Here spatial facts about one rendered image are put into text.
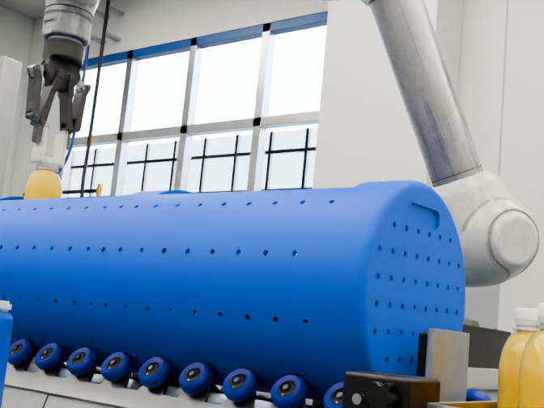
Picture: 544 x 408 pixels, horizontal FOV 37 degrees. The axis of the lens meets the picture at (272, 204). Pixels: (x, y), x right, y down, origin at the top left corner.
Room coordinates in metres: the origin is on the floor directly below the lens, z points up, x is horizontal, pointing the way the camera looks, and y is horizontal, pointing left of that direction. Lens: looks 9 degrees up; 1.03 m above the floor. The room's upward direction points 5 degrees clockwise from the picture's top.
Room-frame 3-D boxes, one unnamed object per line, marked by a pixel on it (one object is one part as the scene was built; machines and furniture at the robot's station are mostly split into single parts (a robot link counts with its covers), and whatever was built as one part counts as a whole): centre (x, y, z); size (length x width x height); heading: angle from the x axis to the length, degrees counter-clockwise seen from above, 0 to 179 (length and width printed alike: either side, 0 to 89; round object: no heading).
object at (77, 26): (1.45, 0.42, 1.56); 0.09 x 0.09 x 0.06
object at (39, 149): (1.44, 0.43, 1.33); 0.03 x 0.01 x 0.07; 52
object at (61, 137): (1.47, 0.41, 1.33); 0.03 x 0.01 x 0.07; 52
